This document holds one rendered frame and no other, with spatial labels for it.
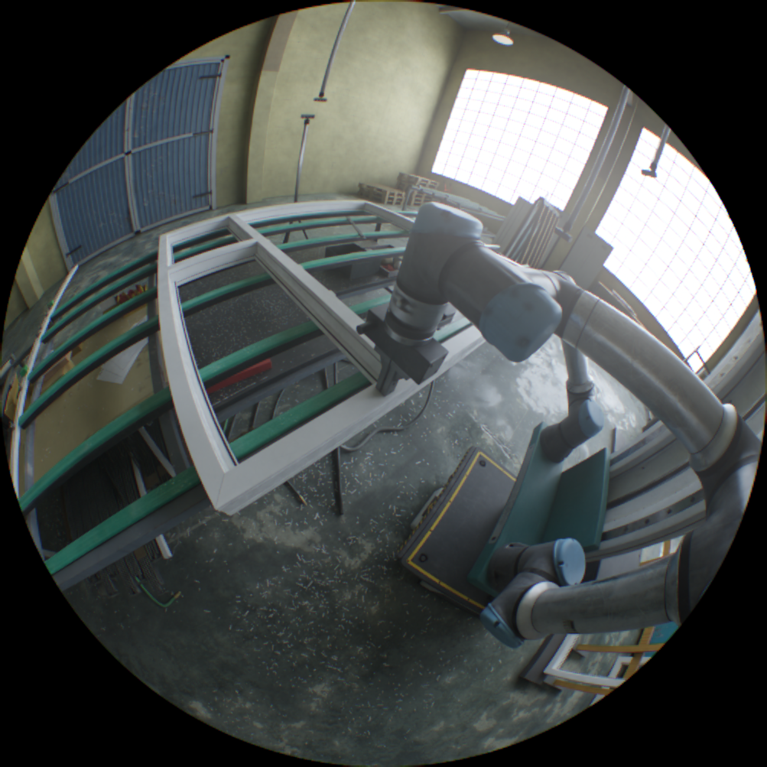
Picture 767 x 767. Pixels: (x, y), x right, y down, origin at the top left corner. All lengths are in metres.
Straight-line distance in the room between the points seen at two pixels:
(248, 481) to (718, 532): 0.57
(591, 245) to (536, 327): 7.33
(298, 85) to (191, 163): 3.09
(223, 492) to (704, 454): 0.63
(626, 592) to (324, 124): 7.98
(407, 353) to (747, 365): 0.83
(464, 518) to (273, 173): 7.34
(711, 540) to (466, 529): 1.00
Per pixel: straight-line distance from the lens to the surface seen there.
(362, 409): 0.44
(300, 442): 0.40
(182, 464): 0.58
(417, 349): 0.34
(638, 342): 0.32
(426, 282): 0.28
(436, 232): 0.26
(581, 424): 0.88
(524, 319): 0.21
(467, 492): 1.18
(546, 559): 0.58
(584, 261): 7.52
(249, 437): 0.50
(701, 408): 0.35
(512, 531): 0.77
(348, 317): 0.61
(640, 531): 0.70
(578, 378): 0.93
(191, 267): 1.05
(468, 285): 0.23
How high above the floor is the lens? 1.30
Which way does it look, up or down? 50 degrees down
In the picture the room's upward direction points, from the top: 20 degrees clockwise
